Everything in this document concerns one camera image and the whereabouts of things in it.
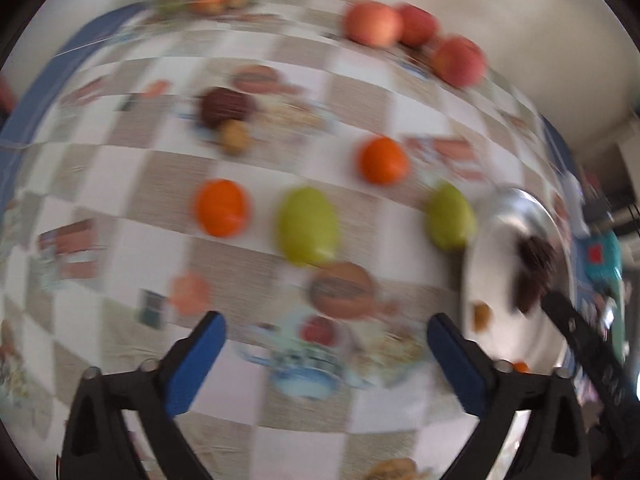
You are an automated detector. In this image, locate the white power strip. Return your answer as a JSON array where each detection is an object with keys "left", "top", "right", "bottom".
[{"left": 564, "top": 170, "right": 592, "bottom": 237}]

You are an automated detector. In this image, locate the red apple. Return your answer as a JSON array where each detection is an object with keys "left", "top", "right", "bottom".
[
  {"left": 396, "top": 4, "right": 441, "bottom": 48},
  {"left": 432, "top": 36, "right": 487, "bottom": 89}
]

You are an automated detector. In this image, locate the teal box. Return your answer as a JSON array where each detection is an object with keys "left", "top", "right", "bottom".
[{"left": 582, "top": 232, "right": 624, "bottom": 287}]

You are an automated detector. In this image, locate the round metal plate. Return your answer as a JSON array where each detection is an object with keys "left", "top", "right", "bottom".
[{"left": 462, "top": 187, "right": 576, "bottom": 376}]

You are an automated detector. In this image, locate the checkered printed tablecloth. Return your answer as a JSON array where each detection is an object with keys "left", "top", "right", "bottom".
[{"left": 0, "top": 0, "right": 601, "bottom": 480}]

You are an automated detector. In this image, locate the clear plastic fruit container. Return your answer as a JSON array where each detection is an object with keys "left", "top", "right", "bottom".
[{"left": 155, "top": 0, "right": 253, "bottom": 17}]

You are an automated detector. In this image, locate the purple sweet potato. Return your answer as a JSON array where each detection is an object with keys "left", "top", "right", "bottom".
[
  {"left": 199, "top": 87, "right": 257, "bottom": 129},
  {"left": 511, "top": 271, "right": 547, "bottom": 314}
]

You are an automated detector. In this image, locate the small brown longan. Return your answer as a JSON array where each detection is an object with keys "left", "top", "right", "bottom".
[
  {"left": 472, "top": 301, "right": 494, "bottom": 334},
  {"left": 220, "top": 120, "right": 251, "bottom": 156}
]

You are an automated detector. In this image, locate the green apple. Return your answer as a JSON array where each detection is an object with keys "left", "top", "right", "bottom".
[
  {"left": 277, "top": 187, "right": 340, "bottom": 267},
  {"left": 425, "top": 182, "right": 477, "bottom": 252}
]

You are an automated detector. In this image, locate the dark sweet potato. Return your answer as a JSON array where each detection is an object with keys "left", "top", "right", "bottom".
[{"left": 519, "top": 236, "right": 559, "bottom": 281}]

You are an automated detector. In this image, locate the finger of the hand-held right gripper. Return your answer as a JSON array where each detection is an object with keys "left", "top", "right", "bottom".
[{"left": 542, "top": 291, "right": 628, "bottom": 421}]

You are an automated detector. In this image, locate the pale pink apple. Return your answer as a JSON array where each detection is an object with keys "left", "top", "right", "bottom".
[{"left": 344, "top": 0, "right": 404, "bottom": 49}]

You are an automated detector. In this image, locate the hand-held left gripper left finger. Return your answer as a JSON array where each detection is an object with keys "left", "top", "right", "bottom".
[{"left": 60, "top": 310, "right": 228, "bottom": 480}]

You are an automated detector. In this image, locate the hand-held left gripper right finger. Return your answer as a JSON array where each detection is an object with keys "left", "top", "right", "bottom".
[{"left": 427, "top": 312, "right": 593, "bottom": 480}]

